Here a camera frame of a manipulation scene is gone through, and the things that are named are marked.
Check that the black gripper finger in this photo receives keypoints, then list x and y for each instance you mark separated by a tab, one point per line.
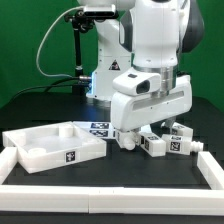
169	122

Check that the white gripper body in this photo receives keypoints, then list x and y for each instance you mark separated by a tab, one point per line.
132	112

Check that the white square tabletop part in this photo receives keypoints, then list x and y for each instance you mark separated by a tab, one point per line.
51	146

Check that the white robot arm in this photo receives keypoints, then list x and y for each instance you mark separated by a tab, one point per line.
139	45

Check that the white AprilTag sheet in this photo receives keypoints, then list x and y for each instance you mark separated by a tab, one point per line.
100	129

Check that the white U-shaped fence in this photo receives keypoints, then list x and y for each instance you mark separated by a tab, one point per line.
115	199

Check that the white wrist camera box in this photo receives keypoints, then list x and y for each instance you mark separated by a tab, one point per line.
134	82

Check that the black camera on pole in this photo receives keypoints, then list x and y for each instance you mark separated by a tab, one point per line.
82	21

